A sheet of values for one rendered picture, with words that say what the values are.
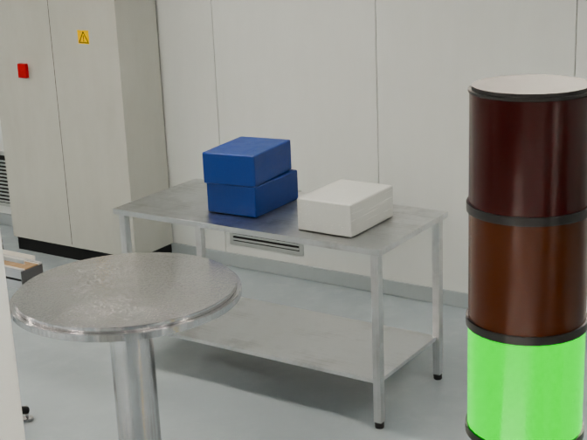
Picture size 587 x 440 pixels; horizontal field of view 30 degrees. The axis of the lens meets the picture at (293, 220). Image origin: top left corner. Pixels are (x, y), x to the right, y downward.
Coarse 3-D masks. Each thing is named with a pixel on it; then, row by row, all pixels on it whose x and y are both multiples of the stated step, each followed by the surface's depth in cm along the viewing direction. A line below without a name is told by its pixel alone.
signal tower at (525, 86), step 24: (480, 96) 42; (504, 96) 42; (528, 96) 41; (552, 96) 41; (576, 96) 41; (480, 216) 44; (504, 216) 43; (576, 216) 43; (480, 336) 45; (504, 336) 44; (552, 336) 44; (576, 336) 44
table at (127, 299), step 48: (48, 288) 449; (96, 288) 446; (144, 288) 444; (192, 288) 442; (240, 288) 445; (48, 336) 410; (96, 336) 403; (144, 336) 405; (144, 384) 452; (144, 432) 457
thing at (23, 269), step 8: (8, 256) 492; (16, 256) 485; (24, 256) 482; (32, 256) 479; (8, 264) 482; (16, 264) 482; (24, 264) 481; (32, 264) 481; (40, 264) 481; (8, 272) 477; (16, 272) 474; (24, 272) 474; (32, 272) 478; (40, 272) 482; (8, 280) 479; (16, 280) 476; (24, 280) 475
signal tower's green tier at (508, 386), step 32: (480, 352) 45; (512, 352) 44; (544, 352) 44; (576, 352) 45; (480, 384) 46; (512, 384) 45; (544, 384) 45; (576, 384) 45; (480, 416) 46; (512, 416) 45; (544, 416) 45; (576, 416) 46
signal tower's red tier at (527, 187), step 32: (480, 128) 43; (512, 128) 42; (544, 128) 42; (576, 128) 42; (480, 160) 43; (512, 160) 42; (544, 160) 42; (576, 160) 42; (480, 192) 44; (512, 192) 43; (544, 192) 42; (576, 192) 43
